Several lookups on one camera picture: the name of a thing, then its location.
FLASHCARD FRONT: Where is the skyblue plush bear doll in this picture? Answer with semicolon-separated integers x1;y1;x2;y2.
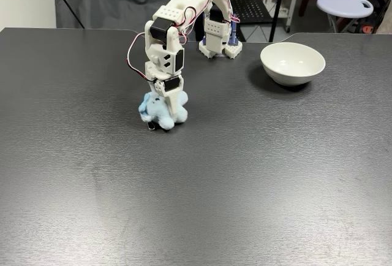
137;90;189;131

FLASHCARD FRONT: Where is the white ceramic bowl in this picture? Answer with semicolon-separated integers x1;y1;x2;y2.
260;42;326;86

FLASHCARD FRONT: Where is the grey backdrop cloth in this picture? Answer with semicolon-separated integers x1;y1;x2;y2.
55;0;203;42

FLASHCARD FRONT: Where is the black metal perforated rack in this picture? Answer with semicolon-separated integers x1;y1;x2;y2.
229;0;287;43

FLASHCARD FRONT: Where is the white round stool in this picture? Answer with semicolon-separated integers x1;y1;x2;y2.
316;0;375;34

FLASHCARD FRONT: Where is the red black machine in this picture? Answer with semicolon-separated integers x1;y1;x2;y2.
356;0;392;34

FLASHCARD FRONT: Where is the red white servo cable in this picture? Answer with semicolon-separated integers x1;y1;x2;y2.
126;31;154;82

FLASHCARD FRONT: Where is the white cart frame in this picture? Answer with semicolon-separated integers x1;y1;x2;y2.
262;0;303;32

